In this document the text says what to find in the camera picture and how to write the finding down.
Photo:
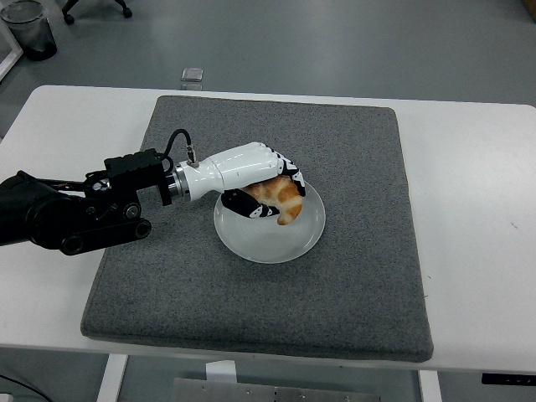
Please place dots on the small clear box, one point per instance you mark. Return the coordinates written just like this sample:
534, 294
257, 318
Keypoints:
192, 75

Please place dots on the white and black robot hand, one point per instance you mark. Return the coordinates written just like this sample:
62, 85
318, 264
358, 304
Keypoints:
234, 167

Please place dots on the grey felt table mat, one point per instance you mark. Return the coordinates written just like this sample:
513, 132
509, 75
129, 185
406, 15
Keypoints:
293, 301

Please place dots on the white bracket under table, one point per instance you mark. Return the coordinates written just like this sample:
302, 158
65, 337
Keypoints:
221, 372

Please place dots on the black table control panel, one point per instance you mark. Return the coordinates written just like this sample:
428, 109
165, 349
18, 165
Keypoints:
508, 379

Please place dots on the black office chair base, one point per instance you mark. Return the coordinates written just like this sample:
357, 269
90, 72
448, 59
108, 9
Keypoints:
69, 16

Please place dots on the black mesh trash bin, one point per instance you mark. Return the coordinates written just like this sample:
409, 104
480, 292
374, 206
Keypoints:
31, 31

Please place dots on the grey metal plate with screws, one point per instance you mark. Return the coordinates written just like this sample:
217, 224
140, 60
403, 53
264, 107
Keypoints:
251, 391

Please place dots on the white metal frame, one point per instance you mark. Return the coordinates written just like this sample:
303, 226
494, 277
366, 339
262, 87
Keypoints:
17, 52

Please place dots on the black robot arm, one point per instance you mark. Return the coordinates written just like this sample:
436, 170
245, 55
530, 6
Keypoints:
125, 169

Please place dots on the white table leg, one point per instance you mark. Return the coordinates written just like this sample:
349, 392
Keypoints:
429, 387
111, 379

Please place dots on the golden croissant bread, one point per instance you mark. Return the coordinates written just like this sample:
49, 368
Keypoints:
289, 201

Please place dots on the pale grey round plate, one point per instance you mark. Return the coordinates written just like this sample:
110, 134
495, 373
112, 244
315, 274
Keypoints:
268, 243

